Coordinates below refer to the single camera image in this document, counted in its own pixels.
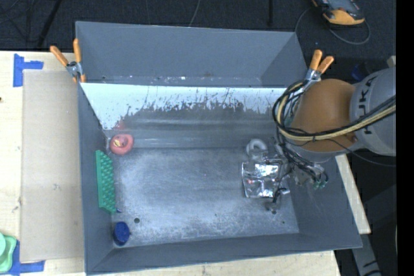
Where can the silver foil packet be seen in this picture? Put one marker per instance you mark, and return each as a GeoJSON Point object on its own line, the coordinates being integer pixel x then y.
{"type": "Point", "coordinates": [258, 179]}

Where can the blue round cap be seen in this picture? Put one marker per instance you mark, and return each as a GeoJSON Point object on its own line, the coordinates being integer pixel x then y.
{"type": "Point", "coordinates": [121, 233]}

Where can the grey metal bin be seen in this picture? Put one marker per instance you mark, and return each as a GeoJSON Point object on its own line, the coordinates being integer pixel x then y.
{"type": "Point", "coordinates": [194, 190]}

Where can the red round toy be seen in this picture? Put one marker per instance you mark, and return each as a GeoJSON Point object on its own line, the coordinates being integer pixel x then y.
{"type": "Point", "coordinates": [121, 144]}

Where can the green studded flat block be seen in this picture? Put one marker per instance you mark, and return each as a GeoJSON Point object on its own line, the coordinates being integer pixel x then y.
{"type": "Point", "coordinates": [106, 182]}

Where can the pale cardboard board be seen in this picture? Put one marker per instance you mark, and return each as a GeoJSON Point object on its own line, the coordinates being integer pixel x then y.
{"type": "Point", "coordinates": [48, 155]}

